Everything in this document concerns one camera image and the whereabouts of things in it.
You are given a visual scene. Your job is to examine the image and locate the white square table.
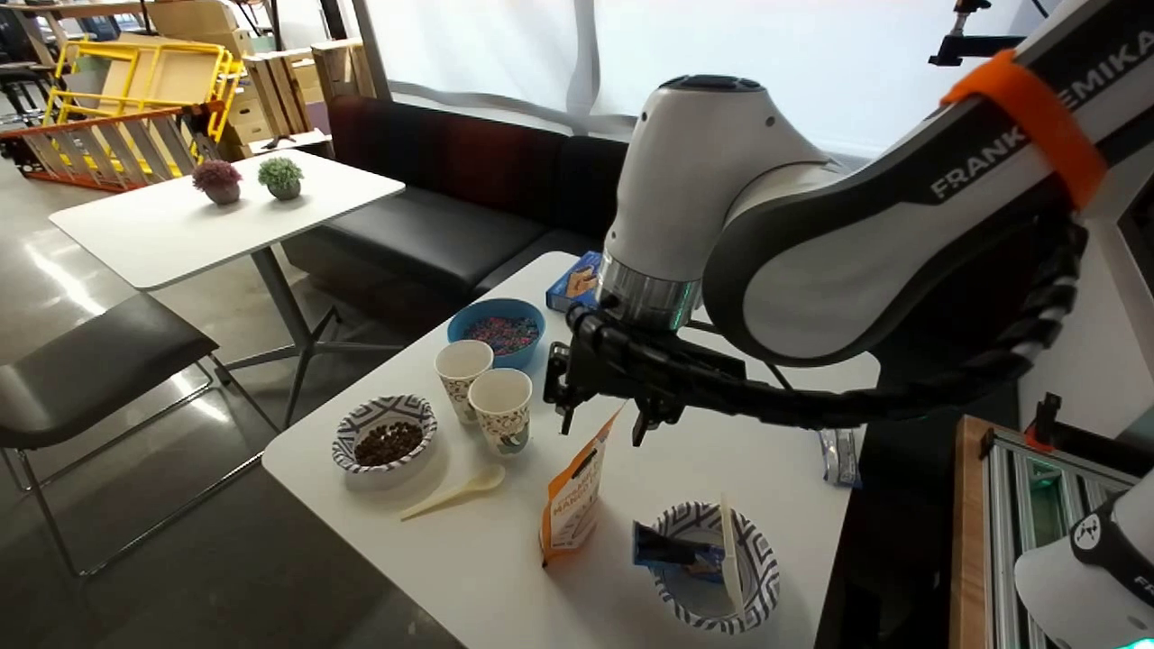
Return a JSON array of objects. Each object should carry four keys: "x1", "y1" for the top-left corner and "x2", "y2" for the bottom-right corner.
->
[{"x1": 49, "y1": 148, "x2": 408, "y2": 430}]

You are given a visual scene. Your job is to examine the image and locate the cream plastic spoon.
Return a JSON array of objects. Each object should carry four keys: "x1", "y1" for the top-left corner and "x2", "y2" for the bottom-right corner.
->
[{"x1": 398, "y1": 463, "x2": 508, "y2": 523}]

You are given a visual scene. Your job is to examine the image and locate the pink potted plant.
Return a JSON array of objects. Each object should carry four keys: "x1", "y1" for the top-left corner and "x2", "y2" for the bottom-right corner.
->
[{"x1": 191, "y1": 159, "x2": 244, "y2": 206}]

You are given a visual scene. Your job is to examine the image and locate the yellow metal cart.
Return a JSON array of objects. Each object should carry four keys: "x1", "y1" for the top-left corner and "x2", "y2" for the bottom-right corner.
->
[{"x1": 40, "y1": 40, "x2": 246, "y2": 147}]

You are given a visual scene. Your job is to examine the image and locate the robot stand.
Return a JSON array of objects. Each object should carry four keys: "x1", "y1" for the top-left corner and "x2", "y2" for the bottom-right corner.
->
[{"x1": 949, "y1": 414, "x2": 1154, "y2": 649}]

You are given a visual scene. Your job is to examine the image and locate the silver blue sachet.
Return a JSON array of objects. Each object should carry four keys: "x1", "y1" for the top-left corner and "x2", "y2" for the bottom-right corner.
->
[{"x1": 818, "y1": 427, "x2": 863, "y2": 489}]

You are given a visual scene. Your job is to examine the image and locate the green potted plant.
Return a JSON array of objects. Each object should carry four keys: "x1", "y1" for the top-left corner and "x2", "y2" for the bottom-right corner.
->
[{"x1": 257, "y1": 156, "x2": 306, "y2": 202}]

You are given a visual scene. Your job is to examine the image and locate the black chair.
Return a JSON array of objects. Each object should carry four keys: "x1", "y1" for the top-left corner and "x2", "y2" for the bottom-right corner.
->
[{"x1": 0, "y1": 292, "x2": 281, "y2": 579}]

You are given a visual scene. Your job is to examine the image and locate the white plastic knife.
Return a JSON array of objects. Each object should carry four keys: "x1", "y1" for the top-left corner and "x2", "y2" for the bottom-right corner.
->
[{"x1": 718, "y1": 493, "x2": 746, "y2": 619}]

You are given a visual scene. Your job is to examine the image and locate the patterned paper cup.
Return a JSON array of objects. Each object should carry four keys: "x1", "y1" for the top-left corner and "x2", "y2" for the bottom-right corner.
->
[
  {"x1": 434, "y1": 339, "x2": 496, "y2": 426},
  {"x1": 467, "y1": 367, "x2": 535, "y2": 457}
]

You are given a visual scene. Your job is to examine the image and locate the patterned paper bowl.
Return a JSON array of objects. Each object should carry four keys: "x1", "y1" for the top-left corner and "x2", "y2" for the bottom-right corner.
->
[
  {"x1": 331, "y1": 394, "x2": 440, "y2": 477},
  {"x1": 648, "y1": 500, "x2": 783, "y2": 635}
]

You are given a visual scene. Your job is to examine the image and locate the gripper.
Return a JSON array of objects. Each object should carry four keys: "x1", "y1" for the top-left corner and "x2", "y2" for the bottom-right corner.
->
[{"x1": 543, "y1": 306, "x2": 747, "y2": 449}]

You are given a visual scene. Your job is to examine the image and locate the wooden crate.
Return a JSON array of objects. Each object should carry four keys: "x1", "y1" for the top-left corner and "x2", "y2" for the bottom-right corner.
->
[{"x1": 310, "y1": 39, "x2": 379, "y2": 105}]

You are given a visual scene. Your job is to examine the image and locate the colourful sprinkles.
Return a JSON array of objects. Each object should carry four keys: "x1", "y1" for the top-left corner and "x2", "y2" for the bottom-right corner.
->
[{"x1": 463, "y1": 315, "x2": 541, "y2": 356}]

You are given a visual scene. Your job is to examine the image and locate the brown beans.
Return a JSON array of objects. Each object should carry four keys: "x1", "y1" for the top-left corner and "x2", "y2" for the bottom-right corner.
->
[{"x1": 353, "y1": 420, "x2": 426, "y2": 468}]

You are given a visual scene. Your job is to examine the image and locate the orange packet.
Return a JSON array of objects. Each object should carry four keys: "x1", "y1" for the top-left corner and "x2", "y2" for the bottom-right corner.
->
[{"x1": 538, "y1": 405, "x2": 628, "y2": 569}]

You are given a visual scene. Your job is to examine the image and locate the orange ladder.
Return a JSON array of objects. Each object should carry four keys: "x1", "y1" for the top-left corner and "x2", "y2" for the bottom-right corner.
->
[{"x1": 0, "y1": 105, "x2": 228, "y2": 194}]

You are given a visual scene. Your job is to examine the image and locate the black bench seat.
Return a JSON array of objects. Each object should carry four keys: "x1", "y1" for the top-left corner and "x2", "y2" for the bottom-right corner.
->
[{"x1": 281, "y1": 94, "x2": 632, "y2": 336}]

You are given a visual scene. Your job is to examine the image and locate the blue bowl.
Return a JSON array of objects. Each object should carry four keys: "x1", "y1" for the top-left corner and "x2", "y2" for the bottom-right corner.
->
[{"x1": 446, "y1": 297, "x2": 548, "y2": 371}]

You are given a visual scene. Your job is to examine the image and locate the blue snack packet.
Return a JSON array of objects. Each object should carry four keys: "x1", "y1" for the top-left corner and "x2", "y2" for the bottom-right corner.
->
[{"x1": 632, "y1": 520, "x2": 728, "y2": 583}]

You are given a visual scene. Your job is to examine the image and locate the black red clamp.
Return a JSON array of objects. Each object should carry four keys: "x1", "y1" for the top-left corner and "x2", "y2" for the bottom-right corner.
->
[{"x1": 1022, "y1": 391, "x2": 1066, "y2": 452}]

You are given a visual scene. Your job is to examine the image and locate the blue box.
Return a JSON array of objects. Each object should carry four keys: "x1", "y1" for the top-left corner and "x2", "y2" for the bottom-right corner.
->
[{"x1": 545, "y1": 251, "x2": 604, "y2": 315}]

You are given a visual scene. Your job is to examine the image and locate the camera on mount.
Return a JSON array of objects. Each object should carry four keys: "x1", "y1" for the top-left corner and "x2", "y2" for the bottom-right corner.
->
[{"x1": 928, "y1": 0, "x2": 1030, "y2": 68}]

